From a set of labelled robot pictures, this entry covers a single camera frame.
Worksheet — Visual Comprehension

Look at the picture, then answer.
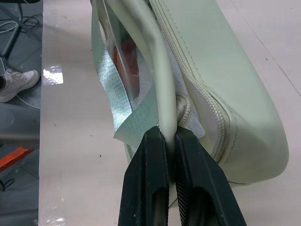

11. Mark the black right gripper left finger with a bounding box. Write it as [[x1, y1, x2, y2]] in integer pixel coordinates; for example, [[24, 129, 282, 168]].
[[118, 126, 170, 226]]

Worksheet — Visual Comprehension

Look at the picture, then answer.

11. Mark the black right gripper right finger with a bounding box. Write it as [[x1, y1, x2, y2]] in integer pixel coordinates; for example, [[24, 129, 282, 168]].
[[174, 129, 248, 226]]

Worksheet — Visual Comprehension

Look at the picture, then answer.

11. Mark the pale green zip pouch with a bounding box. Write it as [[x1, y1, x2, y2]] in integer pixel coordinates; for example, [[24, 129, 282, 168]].
[[90, 0, 290, 209]]

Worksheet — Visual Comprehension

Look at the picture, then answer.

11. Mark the red item in clear wrap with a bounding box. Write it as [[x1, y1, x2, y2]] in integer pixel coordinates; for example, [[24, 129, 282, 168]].
[[112, 39, 142, 96]]

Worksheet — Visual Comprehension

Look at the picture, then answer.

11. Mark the orange bar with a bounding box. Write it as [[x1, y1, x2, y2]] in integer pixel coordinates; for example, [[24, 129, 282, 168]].
[[0, 146, 34, 173]]

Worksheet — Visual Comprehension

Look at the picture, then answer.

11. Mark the white sneaker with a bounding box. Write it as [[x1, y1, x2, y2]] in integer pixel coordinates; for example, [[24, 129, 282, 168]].
[[0, 69, 41, 103]]

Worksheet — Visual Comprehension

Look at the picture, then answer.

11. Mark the grey metal stand leg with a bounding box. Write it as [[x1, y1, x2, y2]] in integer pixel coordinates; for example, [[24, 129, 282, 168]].
[[0, 0, 43, 62]]

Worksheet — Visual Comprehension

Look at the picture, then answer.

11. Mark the pale green webbing strap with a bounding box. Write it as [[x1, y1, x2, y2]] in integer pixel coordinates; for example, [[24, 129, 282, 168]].
[[90, 9, 163, 145]]

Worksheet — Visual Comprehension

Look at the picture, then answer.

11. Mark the thin black cable loop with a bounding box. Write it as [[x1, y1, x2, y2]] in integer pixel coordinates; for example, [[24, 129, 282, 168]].
[[0, 178, 16, 193]]

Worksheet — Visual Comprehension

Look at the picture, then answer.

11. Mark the white cable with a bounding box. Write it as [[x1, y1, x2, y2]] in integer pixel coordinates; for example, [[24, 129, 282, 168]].
[[0, 22, 20, 34]]

